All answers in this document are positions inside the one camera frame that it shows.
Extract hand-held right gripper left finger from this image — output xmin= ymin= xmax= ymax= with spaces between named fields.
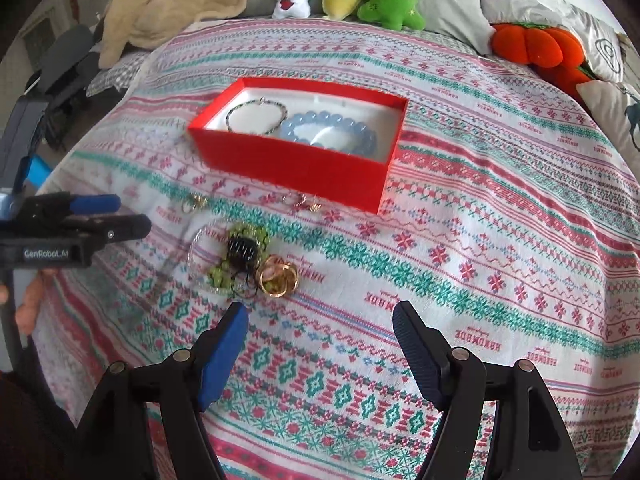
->
xmin=75 ymin=302 xmax=249 ymax=480

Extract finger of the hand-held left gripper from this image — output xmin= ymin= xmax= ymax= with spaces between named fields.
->
xmin=65 ymin=214 xmax=152 ymax=243
xmin=30 ymin=193 xmax=122 ymax=221

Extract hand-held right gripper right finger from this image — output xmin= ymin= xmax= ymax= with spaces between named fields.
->
xmin=392 ymin=301 xmax=586 ymax=480

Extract beaded necklaces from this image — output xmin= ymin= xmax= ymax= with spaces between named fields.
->
xmin=188 ymin=221 xmax=236 ymax=293

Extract green bead bracelet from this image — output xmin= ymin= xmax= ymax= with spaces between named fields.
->
xmin=207 ymin=225 xmax=273 ymax=301

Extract gold ring with stone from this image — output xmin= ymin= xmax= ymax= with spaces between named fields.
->
xmin=257 ymin=256 xmax=284 ymax=294

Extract plain gold ring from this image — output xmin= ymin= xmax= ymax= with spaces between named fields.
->
xmin=276 ymin=260 xmax=301 ymax=297

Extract black hair claw clip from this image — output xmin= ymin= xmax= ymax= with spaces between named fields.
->
xmin=226 ymin=234 xmax=261 ymax=264

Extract red jewelry box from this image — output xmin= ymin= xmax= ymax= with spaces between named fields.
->
xmin=187 ymin=78 xmax=409 ymax=214

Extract person's left hand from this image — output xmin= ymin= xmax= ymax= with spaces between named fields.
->
xmin=15 ymin=267 xmax=53 ymax=333

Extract patterned red green blanket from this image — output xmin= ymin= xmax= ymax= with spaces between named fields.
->
xmin=30 ymin=14 xmax=640 ymax=480

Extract dark blue panel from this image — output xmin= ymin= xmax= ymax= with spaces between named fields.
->
xmin=0 ymin=95 xmax=52 ymax=196

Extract grey checked sheet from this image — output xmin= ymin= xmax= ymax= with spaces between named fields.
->
xmin=87 ymin=52 xmax=151 ymax=98

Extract dark chair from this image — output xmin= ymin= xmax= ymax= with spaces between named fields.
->
xmin=22 ymin=25 xmax=108 ymax=111

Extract beige quilted blanket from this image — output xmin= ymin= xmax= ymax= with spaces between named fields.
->
xmin=97 ymin=0 xmax=266 ymax=68

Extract white deer print pillow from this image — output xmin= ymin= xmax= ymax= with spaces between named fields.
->
xmin=575 ymin=80 xmax=640 ymax=153

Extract orange pumpkin plush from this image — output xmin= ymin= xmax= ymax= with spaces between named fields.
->
xmin=535 ymin=57 xmax=595 ymax=87
xmin=490 ymin=22 xmax=585 ymax=67

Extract white grey printed pillow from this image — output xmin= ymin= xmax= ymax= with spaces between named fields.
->
xmin=480 ymin=0 xmax=627 ymax=83

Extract thin dark beaded bracelet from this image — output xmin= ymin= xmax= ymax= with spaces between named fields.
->
xmin=225 ymin=99 xmax=289 ymax=135

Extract light blue bead bracelet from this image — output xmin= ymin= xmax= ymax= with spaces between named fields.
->
xmin=279 ymin=111 xmax=378 ymax=157

